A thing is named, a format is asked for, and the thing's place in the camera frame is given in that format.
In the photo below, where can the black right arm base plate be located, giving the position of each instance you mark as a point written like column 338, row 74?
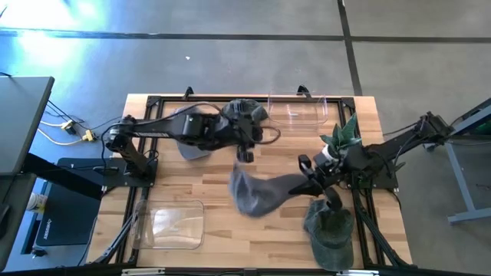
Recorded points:
column 383, row 180

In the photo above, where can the black aluminium table frame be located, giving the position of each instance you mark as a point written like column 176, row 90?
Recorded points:
column 172, row 99

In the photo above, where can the olive green baseball cap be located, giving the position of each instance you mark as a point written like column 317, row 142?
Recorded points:
column 330, row 237

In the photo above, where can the green snake plant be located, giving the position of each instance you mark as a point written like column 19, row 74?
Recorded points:
column 347, row 132

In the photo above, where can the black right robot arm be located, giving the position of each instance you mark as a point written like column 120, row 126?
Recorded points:
column 383, row 149

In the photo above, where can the grey desk top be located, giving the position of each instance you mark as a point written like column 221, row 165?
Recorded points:
column 23, row 122

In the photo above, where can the black desk leg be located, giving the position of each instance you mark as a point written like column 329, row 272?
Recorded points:
column 57, row 174

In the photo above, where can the grey metal stand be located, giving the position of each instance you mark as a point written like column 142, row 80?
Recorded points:
column 459, row 180

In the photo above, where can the grey round plant pot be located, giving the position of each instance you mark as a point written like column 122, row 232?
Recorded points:
column 328, row 153

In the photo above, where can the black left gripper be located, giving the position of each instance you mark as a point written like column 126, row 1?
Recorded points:
column 239, row 132

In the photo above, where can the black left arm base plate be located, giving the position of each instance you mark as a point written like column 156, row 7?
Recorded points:
column 115, row 178

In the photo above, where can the black frame clamp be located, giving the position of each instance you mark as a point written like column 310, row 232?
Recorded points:
column 303, row 91
column 188, row 92

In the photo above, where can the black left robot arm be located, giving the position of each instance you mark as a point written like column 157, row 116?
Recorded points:
column 161, row 130

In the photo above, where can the grey baseball cap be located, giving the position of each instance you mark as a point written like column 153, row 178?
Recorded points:
column 257, row 199
column 192, row 152

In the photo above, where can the white paper cup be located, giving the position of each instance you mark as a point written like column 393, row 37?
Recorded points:
column 36, row 202

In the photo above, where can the dark green baseball cap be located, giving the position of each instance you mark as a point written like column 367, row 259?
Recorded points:
column 257, row 113

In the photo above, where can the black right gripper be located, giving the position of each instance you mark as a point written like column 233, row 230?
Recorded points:
column 326, row 170

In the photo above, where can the black flat case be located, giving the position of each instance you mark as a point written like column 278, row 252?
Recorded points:
column 69, row 214

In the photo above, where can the clear plastic bin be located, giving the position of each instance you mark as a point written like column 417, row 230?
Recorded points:
column 297, row 111
column 169, row 226

